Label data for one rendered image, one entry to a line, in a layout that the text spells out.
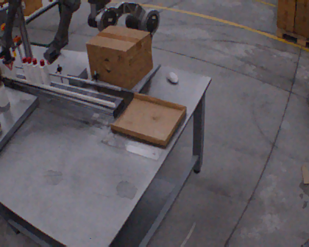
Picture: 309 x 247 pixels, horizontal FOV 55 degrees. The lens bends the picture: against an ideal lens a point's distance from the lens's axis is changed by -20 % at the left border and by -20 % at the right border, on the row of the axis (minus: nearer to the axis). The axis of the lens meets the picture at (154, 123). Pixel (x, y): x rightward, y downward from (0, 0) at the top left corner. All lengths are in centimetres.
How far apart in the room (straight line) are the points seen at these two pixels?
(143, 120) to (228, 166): 106
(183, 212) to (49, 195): 113
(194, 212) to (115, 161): 94
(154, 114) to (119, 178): 43
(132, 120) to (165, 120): 16
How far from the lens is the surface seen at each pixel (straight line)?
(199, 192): 254
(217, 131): 295
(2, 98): 210
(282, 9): 441
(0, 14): 222
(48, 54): 183
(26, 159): 183
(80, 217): 152
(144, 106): 191
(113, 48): 190
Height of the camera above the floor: 209
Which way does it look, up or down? 44 degrees down
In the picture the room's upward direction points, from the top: 5 degrees counter-clockwise
